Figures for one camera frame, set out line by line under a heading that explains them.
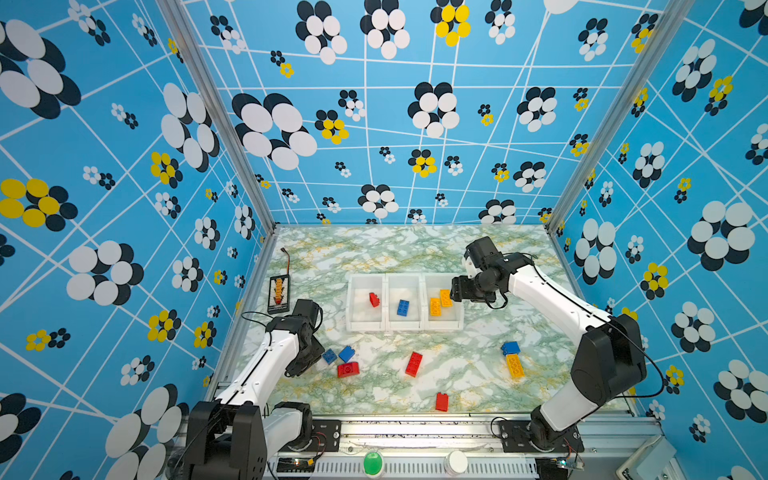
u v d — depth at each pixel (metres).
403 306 0.96
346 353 0.87
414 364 0.84
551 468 0.68
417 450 0.73
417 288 0.96
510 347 0.88
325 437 0.72
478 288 0.73
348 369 0.85
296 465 0.72
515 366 0.84
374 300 0.96
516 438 0.73
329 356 0.86
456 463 0.64
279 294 0.99
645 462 0.67
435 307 0.96
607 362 0.44
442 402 0.79
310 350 0.70
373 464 0.63
